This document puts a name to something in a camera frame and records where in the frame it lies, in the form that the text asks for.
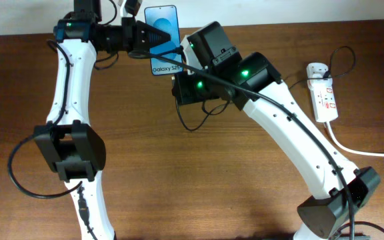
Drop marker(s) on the white USB charger adapter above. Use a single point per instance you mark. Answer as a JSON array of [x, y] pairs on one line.
[[315, 72]]

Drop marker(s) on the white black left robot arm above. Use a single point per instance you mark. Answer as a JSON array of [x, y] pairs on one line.
[[71, 148]]

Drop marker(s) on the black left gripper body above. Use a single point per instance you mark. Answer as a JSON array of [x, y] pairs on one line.
[[128, 34]]

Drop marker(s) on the white power strip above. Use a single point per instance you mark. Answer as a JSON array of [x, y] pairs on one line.
[[323, 100]]

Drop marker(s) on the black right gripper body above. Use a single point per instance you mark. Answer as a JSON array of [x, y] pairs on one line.
[[192, 90]]

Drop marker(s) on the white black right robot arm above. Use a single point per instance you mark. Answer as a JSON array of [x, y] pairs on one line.
[[338, 187]]

